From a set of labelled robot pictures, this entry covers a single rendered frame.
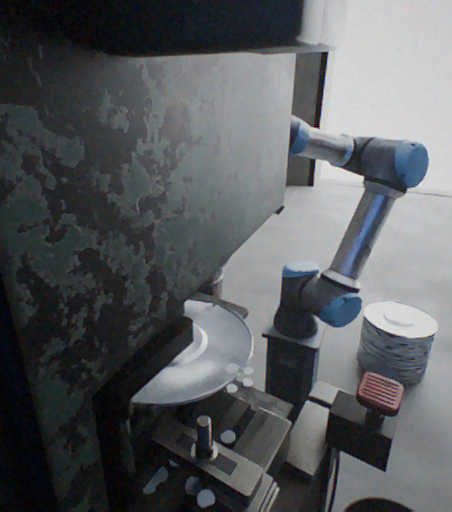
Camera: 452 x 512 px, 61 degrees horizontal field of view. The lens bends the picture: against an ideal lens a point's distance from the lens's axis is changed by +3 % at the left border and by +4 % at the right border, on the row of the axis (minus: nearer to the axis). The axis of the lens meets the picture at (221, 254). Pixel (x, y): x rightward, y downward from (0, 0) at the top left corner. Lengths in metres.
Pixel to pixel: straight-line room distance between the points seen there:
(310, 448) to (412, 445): 1.00
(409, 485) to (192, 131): 1.43
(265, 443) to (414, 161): 0.77
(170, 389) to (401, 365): 1.39
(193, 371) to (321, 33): 0.51
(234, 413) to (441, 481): 1.07
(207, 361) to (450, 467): 1.19
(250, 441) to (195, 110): 0.48
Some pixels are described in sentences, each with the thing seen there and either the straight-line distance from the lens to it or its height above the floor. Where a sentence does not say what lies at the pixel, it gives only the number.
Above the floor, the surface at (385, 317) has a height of 0.25.
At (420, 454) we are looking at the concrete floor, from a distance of 1.68.
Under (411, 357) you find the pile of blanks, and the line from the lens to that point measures 1.84.
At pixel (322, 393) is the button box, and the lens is 0.83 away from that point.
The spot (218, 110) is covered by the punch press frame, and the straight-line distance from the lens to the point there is 0.31.
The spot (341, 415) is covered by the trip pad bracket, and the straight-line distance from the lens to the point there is 0.69.
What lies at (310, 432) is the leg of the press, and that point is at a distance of 0.74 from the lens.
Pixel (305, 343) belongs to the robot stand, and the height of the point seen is 0.45.
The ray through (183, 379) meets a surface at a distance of 0.60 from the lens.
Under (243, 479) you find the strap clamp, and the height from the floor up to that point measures 0.75.
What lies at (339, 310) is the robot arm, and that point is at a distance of 1.09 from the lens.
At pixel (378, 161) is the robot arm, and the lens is 1.11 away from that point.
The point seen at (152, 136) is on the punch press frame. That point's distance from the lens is 0.25.
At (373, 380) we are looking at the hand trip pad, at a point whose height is 0.76.
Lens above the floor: 1.19
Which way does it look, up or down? 24 degrees down
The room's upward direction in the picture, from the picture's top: straight up
